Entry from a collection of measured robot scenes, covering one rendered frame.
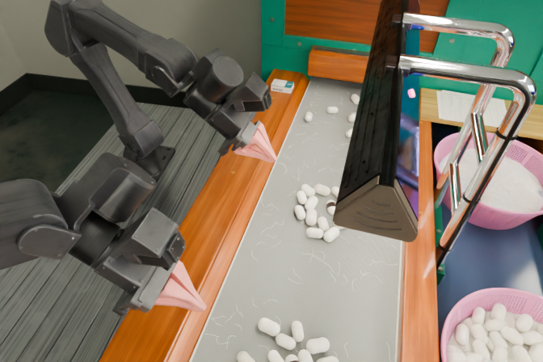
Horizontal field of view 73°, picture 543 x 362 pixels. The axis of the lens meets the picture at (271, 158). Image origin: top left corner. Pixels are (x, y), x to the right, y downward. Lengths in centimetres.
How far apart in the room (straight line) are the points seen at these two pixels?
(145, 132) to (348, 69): 57
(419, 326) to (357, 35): 77
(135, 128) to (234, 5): 125
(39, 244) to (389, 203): 35
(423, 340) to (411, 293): 7
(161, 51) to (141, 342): 47
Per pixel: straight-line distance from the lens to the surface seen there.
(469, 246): 91
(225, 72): 62
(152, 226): 42
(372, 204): 35
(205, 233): 73
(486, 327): 74
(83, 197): 47
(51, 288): 88
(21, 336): 85
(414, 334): 66
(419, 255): 74
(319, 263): 71
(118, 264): 47
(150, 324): 66
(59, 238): 45
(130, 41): 72
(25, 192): 46
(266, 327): 63
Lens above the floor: 134
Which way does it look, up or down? 42 degrees down
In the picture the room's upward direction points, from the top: straight up
